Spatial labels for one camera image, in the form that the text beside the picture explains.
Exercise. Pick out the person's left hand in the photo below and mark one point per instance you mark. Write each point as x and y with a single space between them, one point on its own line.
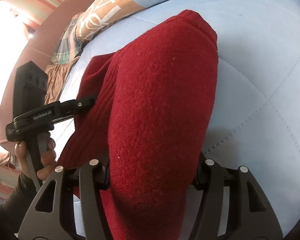
48 159

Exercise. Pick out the left forearm dark sleeve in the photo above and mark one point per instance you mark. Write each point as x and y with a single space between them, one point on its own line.
15 207

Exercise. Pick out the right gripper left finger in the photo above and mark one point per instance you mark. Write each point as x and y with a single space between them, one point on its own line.
51 214

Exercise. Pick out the light blue quilted bedspread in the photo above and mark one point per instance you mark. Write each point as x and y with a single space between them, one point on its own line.
256 117

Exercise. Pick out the plaid pillow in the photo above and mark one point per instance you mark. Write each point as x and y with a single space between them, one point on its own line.
69 45

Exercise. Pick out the brown blanket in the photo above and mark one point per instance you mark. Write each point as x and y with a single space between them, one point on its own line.
57 75

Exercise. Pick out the pink headboard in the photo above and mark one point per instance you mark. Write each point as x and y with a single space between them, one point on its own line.
40 50

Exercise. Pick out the red knitted sweater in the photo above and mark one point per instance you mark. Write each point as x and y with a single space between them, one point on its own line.
154 101

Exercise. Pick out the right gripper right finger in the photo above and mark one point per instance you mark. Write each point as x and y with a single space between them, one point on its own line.
250 214

